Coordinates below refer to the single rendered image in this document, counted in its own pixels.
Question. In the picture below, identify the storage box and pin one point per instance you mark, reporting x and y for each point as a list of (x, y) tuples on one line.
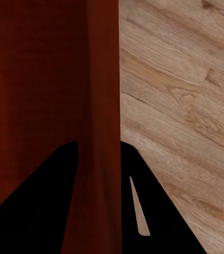
[(59, 82)]

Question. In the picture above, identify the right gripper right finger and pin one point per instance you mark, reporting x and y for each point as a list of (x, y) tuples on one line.
[(170, 234)]

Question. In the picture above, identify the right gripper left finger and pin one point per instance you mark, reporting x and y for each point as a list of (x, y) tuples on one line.
[(33, 218)]

